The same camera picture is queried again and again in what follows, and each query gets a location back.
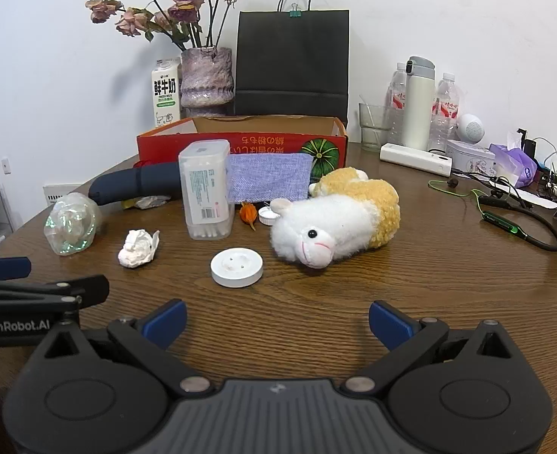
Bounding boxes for tangle of thin cables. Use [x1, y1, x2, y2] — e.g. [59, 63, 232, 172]
[529, 137, 557, 199]

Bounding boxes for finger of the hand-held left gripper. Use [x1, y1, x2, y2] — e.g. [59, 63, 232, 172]
[0, 274, 110, 309]
[0, 257, 32, 281]

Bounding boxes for white paper sheet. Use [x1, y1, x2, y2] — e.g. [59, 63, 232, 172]
[510, 184, 557, 210]

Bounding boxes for small crumpled wrapper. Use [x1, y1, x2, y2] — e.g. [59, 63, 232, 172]
[121, 195, 171, 211]

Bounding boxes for white milk carton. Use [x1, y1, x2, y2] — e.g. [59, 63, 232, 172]
[152, 57, 183, 128]

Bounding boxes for crumpled white tissue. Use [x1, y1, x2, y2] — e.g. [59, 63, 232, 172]
[118, 229, 161, 269]

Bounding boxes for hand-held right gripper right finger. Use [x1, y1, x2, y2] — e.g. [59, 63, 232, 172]
[340, 300, 525, 395]

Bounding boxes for blue woven cloth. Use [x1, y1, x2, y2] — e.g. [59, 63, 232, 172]
[226, 152, 313, 204]

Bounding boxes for black paper bag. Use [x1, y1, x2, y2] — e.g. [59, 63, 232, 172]
[235, 0, 350, 117]

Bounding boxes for white round speaker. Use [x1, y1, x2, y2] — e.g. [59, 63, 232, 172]
[455, 113, 486, 143]

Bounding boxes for clear drinking glass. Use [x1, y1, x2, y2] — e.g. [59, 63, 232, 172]
[358, 103, 393, 153]

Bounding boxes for iridescent plastic wrap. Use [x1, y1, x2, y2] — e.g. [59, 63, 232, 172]
[43, 192, 103, 257]

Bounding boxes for clear water bottle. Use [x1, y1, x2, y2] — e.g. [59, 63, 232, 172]
[386, 62, 409, 145]
[428, 73, 461, 152]

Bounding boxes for purple tissue pack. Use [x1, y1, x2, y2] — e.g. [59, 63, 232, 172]
[489, 143, 539, 187]

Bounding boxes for white tissue box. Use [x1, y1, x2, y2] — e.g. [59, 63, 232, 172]
[446, 139, 496, 173]

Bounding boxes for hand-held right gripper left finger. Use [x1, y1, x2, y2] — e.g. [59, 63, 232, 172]
[33, 299, 215, 395]

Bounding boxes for black green neckband earphones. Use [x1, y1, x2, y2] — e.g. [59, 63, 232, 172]
[428, 177, 557, 252]

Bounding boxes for white thermos flask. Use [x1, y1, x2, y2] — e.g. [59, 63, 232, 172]
[402, 56, 436, 151]

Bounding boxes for brown wooden desktop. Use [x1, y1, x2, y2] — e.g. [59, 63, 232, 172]
[0, 116, 557, 454]

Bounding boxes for white and yellow plush sheep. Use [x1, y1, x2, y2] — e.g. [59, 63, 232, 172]
[270, 166, 400, 269]

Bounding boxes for red cardboard box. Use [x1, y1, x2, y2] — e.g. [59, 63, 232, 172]
[137, 114, 348, 185]

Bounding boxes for black cable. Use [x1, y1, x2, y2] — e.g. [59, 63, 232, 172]
[451, 168, 529, 209]

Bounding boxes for clear cotton swab box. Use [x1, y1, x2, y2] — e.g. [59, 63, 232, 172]
[178, 139, 236, 241]

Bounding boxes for navy umbrella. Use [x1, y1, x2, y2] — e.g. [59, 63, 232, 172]
[88, 162, 182, 206]

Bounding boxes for orange dried lantern fruit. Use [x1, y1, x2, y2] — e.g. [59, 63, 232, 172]
[239, 202, 259, 232]

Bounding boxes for purple ceramic vase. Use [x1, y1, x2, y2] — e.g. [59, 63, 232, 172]
[180, 47, 236, 109]

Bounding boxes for white round disc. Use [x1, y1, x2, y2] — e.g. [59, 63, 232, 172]
[211, 248, 264, 288]

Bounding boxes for white power strip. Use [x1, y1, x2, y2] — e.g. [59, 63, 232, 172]
[380, 143, 453, 177]

